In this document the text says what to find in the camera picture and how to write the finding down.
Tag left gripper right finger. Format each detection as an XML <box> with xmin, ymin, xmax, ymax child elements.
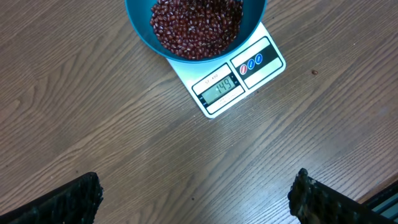
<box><xmin>287</xmin><ymin>168</ymin><xmax>395</xmax><ymax>224</ymax></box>

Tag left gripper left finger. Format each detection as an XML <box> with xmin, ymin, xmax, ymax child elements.
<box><xmin>1</xmin><ymin>172</ymin><xmax>103</xmax><ymax>224</ymax></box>

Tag white digital kitchen scale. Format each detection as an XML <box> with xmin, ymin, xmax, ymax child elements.
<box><xmin>168</xmin><ymin>23</ymin><xmax>286</xmax><ymax>119</ymax></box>

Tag teal bowl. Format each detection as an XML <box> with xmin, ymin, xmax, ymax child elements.
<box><xmin>125</xmin><ymin>0</ymin><xmax>267</xmax><ymax>63</ymax></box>

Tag red beans in bowl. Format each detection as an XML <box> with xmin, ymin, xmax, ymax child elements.
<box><xmin>150</xmin><ymin>0</ymin><xmax>243</xmax><ymax>60</ymax></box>

